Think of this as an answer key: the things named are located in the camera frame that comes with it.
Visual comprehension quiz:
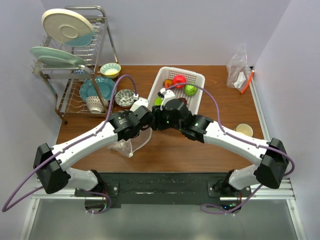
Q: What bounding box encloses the clear polka dot zip bag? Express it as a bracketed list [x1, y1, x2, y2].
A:
[107, 128, 152, 158]

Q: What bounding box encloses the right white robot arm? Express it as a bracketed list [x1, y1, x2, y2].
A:
[152, 98, 290, 197]

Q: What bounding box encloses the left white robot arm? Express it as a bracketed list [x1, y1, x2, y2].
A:
[33, 106, 154, 196]

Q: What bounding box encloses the clear bag with orange zipper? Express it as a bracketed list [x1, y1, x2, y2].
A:
[226, 43, 255, 94]

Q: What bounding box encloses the dark purple plum far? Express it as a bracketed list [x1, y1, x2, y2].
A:
[180, 97, 187, 104]

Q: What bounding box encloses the green leafy toy fruit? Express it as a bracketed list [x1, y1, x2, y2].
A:
[154, 97, 163, 106]

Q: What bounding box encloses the green custard apple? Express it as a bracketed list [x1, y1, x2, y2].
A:
[184, 84, 198, 97]

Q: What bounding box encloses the grey leaf patterned bowl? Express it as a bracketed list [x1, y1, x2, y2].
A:
[114, 89, 135, 108]

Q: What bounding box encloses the brown orange fruit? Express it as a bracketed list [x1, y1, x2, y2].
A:
[163, 79, 173, 88]

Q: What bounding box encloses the white perforated plastic basket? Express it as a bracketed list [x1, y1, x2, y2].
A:
[147, 66, 206, 114]

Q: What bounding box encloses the red apple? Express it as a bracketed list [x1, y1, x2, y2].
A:
[172, 74, 187, 89]

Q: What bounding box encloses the brown patterned small bowl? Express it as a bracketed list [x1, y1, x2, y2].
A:
[85, 96, 109, 114]

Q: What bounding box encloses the teal yellow patterned bowl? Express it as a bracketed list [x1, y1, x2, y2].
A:
[100, 63, 122, 79]

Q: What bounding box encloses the teal scalloped plate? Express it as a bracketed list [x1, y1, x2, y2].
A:
[79, 76, 115, 103]

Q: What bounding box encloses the cream ceramic mug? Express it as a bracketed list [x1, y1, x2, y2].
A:
[234, 123, 254, 137]

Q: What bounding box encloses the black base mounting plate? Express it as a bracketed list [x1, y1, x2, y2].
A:
[72, 171, 253, 210]

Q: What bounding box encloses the blue patterned small dish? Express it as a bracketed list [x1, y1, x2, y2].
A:
[73, 69, 94, 74]

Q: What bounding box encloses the metal dish rack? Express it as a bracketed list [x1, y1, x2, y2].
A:
[30, 5, 115, 125]

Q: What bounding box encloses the mint green plate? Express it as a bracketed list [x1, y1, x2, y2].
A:
[30, 46, 87, 66]

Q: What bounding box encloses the cream and teal large plate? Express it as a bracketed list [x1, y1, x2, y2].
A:
[41, 8, 95, 47]

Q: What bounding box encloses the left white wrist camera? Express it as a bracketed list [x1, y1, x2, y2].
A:
[130, 93, 149, 112]

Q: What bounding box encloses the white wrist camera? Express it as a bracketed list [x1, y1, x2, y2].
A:
[130, 93, 149, 112]
[158, 88, 175, 108]

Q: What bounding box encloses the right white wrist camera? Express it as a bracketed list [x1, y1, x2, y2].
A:
[158, 88, 175, 108]

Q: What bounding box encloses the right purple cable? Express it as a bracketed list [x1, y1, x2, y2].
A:
[162, 83, 296, 215]

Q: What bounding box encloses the purple cable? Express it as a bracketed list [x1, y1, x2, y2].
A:
[1, 74, 140, 213]
[162, 83, 296, 215]

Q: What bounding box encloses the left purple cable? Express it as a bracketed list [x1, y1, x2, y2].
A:
[1, 74, 140, 213]

